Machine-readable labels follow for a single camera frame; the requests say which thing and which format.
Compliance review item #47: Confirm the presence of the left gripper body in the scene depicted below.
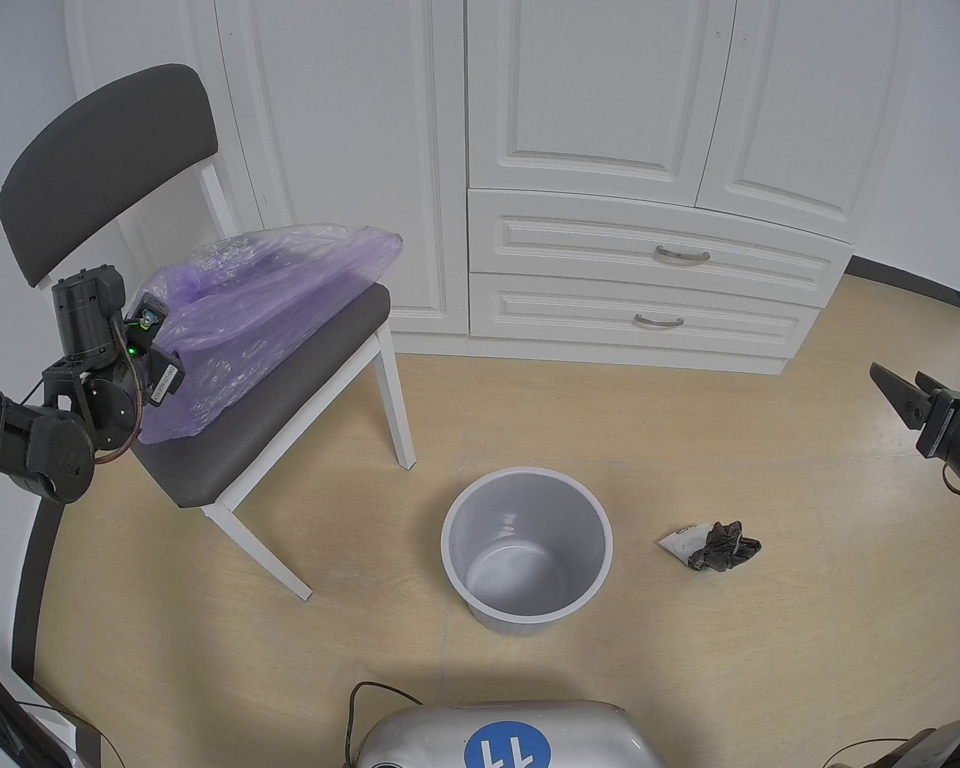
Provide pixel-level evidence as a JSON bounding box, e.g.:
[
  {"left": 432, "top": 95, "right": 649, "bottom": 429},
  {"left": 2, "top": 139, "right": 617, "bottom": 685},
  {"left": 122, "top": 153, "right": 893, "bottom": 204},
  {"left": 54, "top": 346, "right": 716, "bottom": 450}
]
[{"left": 118, "top": 332, "right": 187, "bottom": 410}]

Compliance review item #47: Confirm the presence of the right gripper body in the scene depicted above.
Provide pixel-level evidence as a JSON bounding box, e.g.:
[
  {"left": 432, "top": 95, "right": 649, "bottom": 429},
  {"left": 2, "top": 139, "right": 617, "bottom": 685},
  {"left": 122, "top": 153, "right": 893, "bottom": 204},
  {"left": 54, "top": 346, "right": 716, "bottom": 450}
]
[{"left": 916, "top": 388, "right": 960, "bottom": 460}]

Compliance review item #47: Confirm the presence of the white wardrobe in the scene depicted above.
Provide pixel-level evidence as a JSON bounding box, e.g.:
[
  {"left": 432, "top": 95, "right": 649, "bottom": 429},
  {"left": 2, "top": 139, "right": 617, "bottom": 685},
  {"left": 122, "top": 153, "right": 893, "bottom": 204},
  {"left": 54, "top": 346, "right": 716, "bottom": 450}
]
[{"left": 63, "top": 0, "right": 909, "bottom": 378}]

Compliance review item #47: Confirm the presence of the black plastic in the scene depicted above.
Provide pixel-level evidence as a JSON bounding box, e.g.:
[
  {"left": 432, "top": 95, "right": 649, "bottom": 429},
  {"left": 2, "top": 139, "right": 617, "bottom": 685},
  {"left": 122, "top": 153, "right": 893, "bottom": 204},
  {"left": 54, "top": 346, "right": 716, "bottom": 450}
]
[{"left": 687, "top": 521, "right": 762, "bottom": 573}]

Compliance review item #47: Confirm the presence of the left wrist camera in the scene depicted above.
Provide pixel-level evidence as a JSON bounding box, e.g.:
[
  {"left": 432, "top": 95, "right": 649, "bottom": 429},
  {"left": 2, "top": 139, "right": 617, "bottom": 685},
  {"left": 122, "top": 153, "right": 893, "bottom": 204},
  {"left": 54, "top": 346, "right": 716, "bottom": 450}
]
[{"left": 129, "top": 291, "right": 172, "bottom": 335}]

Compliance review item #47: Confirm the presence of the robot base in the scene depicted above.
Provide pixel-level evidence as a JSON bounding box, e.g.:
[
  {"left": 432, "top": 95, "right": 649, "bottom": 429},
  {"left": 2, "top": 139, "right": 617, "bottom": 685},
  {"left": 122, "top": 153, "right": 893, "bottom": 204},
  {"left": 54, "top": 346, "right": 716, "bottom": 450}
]
[{"left": 360, "top": 701, "right": 665, "bottom": 768}]

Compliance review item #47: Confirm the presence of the purple plastic bag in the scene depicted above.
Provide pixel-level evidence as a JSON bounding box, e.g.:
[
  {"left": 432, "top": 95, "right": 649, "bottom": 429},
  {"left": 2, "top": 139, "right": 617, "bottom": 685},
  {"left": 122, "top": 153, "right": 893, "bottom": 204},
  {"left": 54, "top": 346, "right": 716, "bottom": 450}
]
[{"left": 138, "top": 222, "right": 404, "bottom": 445}]

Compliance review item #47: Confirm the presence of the grey and white chair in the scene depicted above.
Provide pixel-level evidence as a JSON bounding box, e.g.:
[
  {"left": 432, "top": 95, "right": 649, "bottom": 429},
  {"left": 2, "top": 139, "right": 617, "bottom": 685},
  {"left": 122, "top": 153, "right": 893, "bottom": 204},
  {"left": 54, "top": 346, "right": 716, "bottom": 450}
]
[{"left": 0, "top": 63, "right": 417, "bottom": 601}]

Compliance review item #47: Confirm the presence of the white trash bin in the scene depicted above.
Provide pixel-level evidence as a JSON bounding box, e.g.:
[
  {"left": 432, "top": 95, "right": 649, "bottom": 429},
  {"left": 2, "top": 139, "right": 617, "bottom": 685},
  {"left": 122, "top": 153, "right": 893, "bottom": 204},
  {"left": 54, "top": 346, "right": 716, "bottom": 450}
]
[{"left": 440, "top": 466, "right": 614, "bottom": 637}]

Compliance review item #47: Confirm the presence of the black cable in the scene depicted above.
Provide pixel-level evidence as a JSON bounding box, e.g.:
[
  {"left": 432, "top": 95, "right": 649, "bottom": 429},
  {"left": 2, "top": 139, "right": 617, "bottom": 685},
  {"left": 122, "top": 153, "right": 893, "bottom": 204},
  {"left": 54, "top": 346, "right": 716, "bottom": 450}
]
[
  {"left": 13, "top": 701, "right": 123, "bottom": 768},
  {"left": 343, "top": 680, "right": 426, "bottom": 762},
  {"left": 827, "top": 737, "right": 905, "bottom": 768}
]

